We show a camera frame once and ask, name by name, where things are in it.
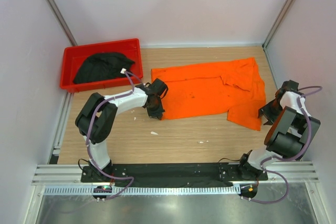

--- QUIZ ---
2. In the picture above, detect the orange t shirt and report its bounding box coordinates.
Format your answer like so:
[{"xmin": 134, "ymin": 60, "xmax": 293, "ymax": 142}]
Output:
[{"xmin": 151, "ymin": 58, "xmax": 266, "ymax": 131}]

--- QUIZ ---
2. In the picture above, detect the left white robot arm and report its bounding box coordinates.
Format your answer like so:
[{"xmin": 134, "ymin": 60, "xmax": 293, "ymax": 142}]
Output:
[{"xmin": 75, "ymin": 79, "xmax": 169, "ymax": 182}]

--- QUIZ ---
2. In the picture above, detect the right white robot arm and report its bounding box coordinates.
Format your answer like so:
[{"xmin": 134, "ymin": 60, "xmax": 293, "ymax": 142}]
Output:
[{"xmin": 236, "ymin": 80, "xmax": 321, "ymax": 180}]

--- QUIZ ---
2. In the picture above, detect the black t shirt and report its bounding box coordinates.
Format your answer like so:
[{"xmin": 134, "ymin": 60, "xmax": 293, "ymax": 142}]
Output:
[{"xmin": 73, "ymin": 52, "xmax": 135, "ymax": 84}]

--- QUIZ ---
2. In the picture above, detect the red plastic bin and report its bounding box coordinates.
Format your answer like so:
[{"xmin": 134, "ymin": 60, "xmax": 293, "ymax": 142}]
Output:
[{"xmin": 60, "ymin": 38, "xmax": 143, "ymax": 93}]

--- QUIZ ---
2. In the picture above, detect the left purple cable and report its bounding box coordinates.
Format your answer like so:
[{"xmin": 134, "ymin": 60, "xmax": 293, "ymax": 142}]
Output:
[{"xmin": 85, "ymin": 69, "xmax": 135, "ymax": 200}]

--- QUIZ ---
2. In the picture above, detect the aluminium frame rail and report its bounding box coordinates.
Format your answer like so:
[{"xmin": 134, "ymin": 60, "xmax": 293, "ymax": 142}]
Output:
[{"xmin": 31, "ymin": 161, "xmax": 319, "ymax": 186}]

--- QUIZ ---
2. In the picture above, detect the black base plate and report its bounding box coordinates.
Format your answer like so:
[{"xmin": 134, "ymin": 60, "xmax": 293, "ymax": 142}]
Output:
[{"xmin": 81, "ymin": 163, "xmax": 268, "ymax": 187}]

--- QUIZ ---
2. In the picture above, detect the right corner aluminium post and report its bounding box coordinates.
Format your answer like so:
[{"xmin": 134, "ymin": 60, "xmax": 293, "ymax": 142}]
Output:
[{"xmin": 262, "ymin": 0, "xmax": 295, "ymax": 51}]

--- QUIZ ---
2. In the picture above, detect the corner aluminium post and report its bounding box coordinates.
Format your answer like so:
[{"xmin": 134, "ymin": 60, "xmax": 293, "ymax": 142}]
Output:
[
  {"xmin": 46, "ymin": 0, "xmax": 78, "ymax": 46},
  {"xmin": 262, "ymin": 0, "xmax": 295, "ymax": 51}
]

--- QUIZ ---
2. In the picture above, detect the slotted cable duct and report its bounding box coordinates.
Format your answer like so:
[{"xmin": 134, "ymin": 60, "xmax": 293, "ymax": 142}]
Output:
[{"xmin": 44, "ymin": 185, "xmax": 240, "ymax": 196}]

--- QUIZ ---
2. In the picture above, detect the left corner aluminium post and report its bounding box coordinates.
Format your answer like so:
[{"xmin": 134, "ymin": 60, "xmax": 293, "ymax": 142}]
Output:
[{"xmin": 46, "ymin": 0, "xmax": 78, "ymax": 46}]

